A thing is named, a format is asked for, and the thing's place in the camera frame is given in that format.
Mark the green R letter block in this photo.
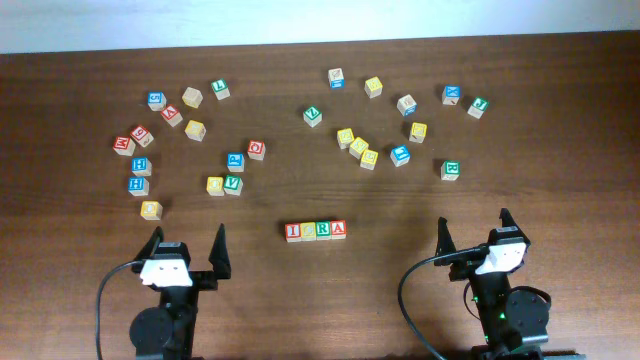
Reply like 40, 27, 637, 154
315, 221, 332, 241

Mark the yellow M letter block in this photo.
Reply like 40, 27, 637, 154
349, 137, 369, 160

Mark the blue 5 number block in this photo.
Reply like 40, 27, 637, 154
147, 91, 167, 112

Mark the blue P letter block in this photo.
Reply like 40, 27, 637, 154
226, 152, 245, 173

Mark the red 6 number block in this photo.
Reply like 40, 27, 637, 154
130, 125, 154, 147

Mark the red Q letter block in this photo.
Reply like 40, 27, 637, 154
247, 140, 266, 161

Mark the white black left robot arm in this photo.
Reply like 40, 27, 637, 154
129, 225, 231, 360

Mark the blue K letter block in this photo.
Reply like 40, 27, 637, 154
442, 85, 461, 106

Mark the yellow C letter block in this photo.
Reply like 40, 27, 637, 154
300, 222, 317, 241

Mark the green Z letter block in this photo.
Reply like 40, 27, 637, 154
303, 106, 322, 128

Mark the red A letter block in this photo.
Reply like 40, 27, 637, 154
330, 220, 347, 240

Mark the green J letter block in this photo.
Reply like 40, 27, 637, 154
467, 97, 489, 119

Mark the yellow block right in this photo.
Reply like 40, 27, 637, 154
409, 122, 428, 143

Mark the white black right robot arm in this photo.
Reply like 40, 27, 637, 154
435, 208, 586, 359

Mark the yellow E letter block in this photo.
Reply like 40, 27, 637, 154
360, 149, 379, 170

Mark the red I letter block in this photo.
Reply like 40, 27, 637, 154
285, 223, 301, 243

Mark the wood block blue D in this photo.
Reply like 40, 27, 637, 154
397, 94, 417, 116

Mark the yellow D letter block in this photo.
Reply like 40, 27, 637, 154
140, 201, 163, 221

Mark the blue H letter block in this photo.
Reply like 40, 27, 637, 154
128, 177, 150, 196

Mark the red A block upper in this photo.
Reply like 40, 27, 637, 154
160, 104, 183, 127

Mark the green L letter block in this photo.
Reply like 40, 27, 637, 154
211, 78, 231, 100

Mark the yellow O letter block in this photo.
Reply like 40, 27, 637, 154
206, 176, 225, 196

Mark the plain wood yellow block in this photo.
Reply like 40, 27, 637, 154
182, 87, 203, 109

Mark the yellow block top centre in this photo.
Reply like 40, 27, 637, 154
364, 76, 383, 98

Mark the yellow G letter block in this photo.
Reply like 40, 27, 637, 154
185, 120, 206, 142

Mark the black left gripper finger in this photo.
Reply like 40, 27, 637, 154
208, 224, 232, 279
134, 226, 164, 261

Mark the blue I letter block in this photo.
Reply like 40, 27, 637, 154
390, 145, 411, 167

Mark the green V letter block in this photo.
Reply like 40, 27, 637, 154
223, 175, 244, 196

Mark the yellow S letter block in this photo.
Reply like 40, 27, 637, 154
336, 128, 355, 150

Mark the blue sided wood block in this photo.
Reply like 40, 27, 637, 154
328, 68, 345, 89

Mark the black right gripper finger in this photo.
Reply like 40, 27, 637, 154
497, 208, 522, 233
435, 217, 456, 260

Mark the green R block right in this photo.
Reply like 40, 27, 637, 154
441, 160, 460, 181

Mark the blue H block upper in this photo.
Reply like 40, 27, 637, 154
131, 157, 152, 177

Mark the red M letter block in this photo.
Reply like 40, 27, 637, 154
113, 136, 136, 156

